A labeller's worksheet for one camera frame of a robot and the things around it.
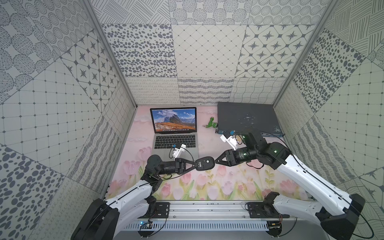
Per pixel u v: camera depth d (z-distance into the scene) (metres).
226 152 0.59
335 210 0.39
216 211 0.76
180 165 0.66
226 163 0.59
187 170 0.66
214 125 1.06
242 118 1.07
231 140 0.63
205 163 0.67
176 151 0.70
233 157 0.58
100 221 0.41
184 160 0.67
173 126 1.01
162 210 0.74
